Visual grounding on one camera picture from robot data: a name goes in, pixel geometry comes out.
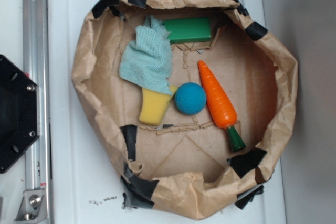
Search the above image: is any light blue cloth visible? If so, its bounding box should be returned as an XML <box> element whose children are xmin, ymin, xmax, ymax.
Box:
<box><xmin>119</xmin><ymin>16</ymin><xmax>173</xmax><ymax>95</ymax></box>

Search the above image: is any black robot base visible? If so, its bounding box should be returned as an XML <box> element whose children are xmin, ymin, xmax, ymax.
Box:
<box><xmin>1</xmin><ymin>55</ymin><xmax>39</xmax><ymax>174</ymax></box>

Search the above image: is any yellow sponge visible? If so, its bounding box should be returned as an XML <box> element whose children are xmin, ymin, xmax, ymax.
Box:
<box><xmin>139</xmin><ymin>86</ymin><xmax>178</xmax><ymax>126</ymax></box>

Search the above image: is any brown paper bag tray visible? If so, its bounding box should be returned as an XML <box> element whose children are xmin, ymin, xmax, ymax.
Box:
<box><xmin>71</xmin><ymin>0</ymin><xmax>298</xmax><ymax>220</ymax></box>

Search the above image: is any blue foam ball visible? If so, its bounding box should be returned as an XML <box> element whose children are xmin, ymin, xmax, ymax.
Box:
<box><xmin>174</xmin><ymin>82</ymin><xmax>207</xmax><ymax>115</ymax></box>

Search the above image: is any orange toy carrot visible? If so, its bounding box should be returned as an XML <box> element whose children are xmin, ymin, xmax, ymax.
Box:
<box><xmin>198</xmin><ymin>60</ymin><xmax>246</xmax><ymax>152</ymax></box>

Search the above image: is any green rectangular block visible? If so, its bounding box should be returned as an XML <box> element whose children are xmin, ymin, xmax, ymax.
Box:
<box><xmin>163</xmin><ymin>17</ymin><xmax>211</xmax><ymax>44</ymax></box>

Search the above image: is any white tray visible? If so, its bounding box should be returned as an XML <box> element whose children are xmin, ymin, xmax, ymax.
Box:
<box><xmin>46</xmin><ymin>0</ymin><xmax>287</xmax><ymax>224</ymax></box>

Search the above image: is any aluminium frame rail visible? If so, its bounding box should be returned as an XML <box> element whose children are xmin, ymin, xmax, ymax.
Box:
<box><xmin>14</xmin><ymin>0</ymin><xmax>53</xmax><ymax>223</ymax></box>

